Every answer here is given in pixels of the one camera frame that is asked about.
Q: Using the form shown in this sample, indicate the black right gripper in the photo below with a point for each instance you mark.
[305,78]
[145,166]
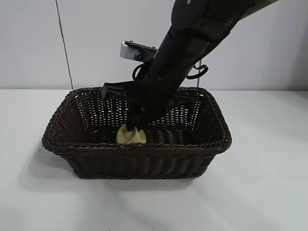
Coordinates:
[156,93]

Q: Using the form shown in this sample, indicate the pale yellow egg yolk pastry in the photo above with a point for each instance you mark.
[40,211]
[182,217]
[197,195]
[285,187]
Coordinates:
[125,138]

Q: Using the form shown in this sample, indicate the dark brown wicker basket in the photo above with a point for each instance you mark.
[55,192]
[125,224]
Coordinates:
[144,158]

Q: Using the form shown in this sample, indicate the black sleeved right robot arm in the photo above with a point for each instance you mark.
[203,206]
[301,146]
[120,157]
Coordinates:
[204,24]

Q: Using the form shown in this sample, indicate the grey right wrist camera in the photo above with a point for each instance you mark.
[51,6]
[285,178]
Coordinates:
[127,51]

